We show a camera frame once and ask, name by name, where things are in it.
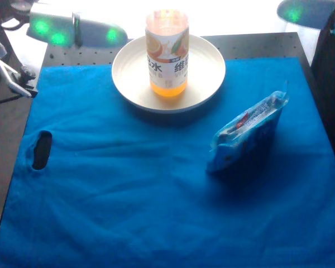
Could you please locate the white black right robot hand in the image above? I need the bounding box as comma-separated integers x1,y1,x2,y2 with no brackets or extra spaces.
276,0,335,36

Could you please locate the small blue snack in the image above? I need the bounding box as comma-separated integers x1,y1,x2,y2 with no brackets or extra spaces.
206,80,290,175

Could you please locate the plastic juice bottle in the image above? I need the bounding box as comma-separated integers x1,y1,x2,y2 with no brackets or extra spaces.
145,8,190,98

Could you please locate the white round plate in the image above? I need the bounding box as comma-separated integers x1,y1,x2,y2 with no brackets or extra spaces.
111,35,227,113

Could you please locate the blue cloth bag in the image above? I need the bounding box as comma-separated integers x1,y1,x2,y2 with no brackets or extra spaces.
0,57,335,268

